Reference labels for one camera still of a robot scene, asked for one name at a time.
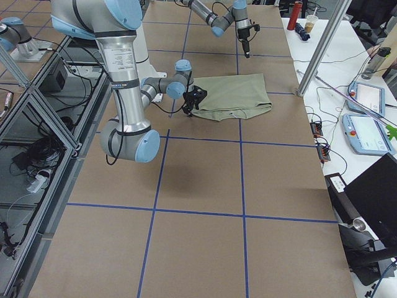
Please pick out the aluminium frame post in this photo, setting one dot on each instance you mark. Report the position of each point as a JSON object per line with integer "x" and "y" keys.
{"x": 326, "y": 38}

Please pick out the iced coffee cup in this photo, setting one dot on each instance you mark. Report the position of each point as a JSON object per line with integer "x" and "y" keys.
{"x": 310, "y": 21}

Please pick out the near blue teach pendant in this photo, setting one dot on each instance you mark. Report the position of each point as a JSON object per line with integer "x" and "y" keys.
{"x": 366, "y": 136}

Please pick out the blue teach pendant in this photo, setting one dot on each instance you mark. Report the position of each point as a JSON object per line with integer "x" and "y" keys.
{"x": 366, "y": 136}
{"x": 372, "y": 97}

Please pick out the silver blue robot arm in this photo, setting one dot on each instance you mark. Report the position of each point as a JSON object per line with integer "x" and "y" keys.
{"x": 114, "y": 25}
{"x": 236, "y": 14}

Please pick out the red cylindrical bottle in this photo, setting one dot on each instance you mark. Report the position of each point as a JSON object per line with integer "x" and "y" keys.
{"x": 294, "y": 15}

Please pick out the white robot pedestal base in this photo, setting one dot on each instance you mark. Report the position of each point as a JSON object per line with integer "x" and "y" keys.
{"x": 144, "y": 67}

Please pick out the black box device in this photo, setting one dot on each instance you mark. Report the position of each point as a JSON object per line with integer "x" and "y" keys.
{"x": 56, "y": 78}

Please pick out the olive green long-sleeve shirt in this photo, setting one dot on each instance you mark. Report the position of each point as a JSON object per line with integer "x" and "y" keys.
{"x": 233, "y": 97}

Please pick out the folded dark blue umbrella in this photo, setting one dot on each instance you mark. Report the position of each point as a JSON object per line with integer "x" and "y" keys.
{"x": 303, "y": 34}

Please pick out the black laptop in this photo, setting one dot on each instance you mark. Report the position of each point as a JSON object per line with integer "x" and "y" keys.
{"x": 373, "y": 194}

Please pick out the clear water bottle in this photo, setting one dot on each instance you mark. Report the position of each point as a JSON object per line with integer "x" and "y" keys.
{"x": 377, "y": 57}

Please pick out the far blue teach pendant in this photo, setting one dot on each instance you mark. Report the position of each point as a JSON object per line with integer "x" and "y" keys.
{"x": 372, "y": 97}

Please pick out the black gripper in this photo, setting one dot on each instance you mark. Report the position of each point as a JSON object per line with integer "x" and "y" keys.
{"x": 243, "y": 35}
{"x": 188, "y": 101}

